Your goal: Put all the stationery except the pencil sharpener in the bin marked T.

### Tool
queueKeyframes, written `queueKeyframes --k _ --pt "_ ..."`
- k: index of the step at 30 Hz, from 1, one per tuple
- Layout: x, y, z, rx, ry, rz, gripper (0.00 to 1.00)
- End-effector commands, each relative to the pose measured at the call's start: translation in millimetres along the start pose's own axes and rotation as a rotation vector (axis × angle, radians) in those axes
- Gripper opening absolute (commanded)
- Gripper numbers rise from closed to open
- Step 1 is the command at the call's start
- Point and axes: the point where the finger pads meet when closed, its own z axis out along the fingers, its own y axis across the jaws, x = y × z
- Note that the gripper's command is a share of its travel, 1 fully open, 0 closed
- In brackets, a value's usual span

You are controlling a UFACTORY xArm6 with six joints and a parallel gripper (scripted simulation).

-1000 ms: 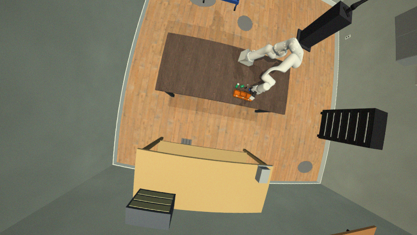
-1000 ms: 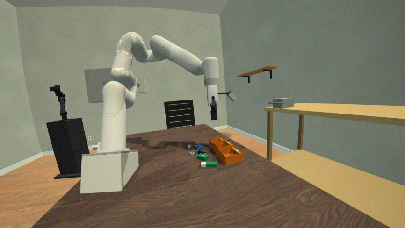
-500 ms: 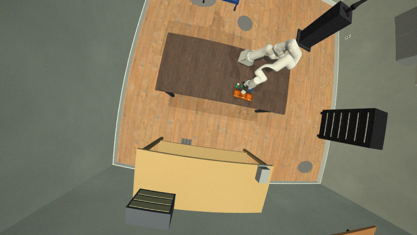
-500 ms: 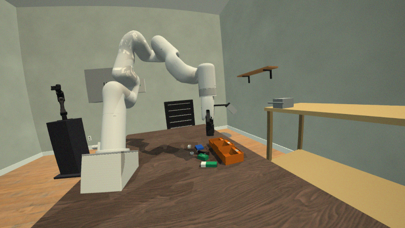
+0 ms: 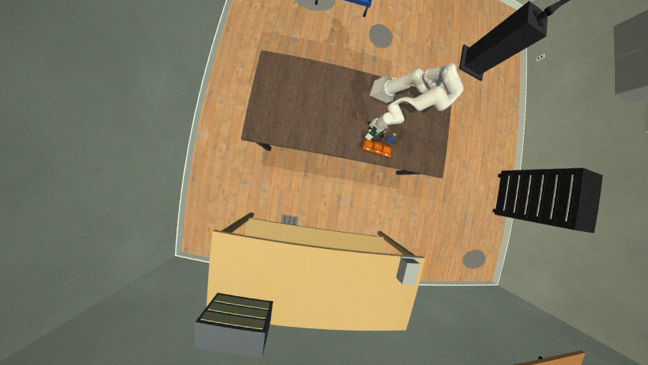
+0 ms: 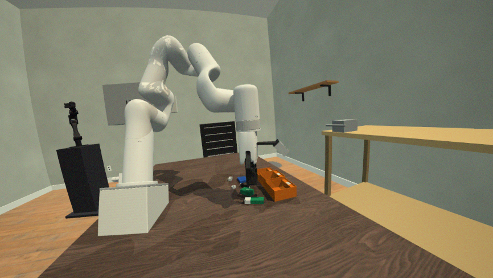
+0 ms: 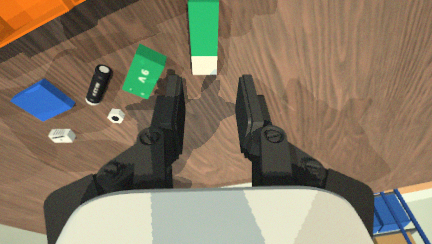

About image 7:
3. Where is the white pencil sharpener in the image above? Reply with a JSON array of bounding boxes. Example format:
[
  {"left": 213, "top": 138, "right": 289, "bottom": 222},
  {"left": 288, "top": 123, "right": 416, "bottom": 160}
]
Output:
[{"left": 48, "top": 129, "right": 76, "bottom": 143}]

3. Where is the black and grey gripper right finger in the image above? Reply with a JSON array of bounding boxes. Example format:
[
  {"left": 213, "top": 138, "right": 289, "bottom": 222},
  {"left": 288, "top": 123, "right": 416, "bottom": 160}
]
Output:
[{"left": 235, "top": 75, "right": 375, "bottom": 241}]

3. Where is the orange open-top bin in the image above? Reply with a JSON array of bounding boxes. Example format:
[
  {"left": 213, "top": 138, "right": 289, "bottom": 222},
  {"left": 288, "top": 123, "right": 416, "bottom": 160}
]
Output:
[{"left": 0, "top": 0, "right": 85, "bottom": 47}]

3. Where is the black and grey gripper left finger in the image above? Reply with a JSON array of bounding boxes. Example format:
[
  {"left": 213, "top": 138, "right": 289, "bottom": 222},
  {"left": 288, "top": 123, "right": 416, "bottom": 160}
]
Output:
[{"left": 43, "top": 75, "right": 186, "bottom": 244}]

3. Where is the blue rectangular block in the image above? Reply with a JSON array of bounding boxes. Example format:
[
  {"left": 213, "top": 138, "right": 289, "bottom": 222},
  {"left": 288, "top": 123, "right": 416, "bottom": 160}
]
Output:
[{"left": 10, "top": 78, "right": 75, "bottom": 121}]

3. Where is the black aa battery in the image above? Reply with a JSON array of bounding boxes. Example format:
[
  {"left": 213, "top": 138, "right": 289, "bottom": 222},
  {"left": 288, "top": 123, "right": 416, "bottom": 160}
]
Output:
[{"left": 86, "top": 64, "right": 112, "bottom": 105}]

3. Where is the white hex nut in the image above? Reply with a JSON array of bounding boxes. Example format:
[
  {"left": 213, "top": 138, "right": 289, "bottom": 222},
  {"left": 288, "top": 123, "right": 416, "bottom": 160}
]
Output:
[{"left": 107, "top": 109, "right": 125, "bottom": 123}]

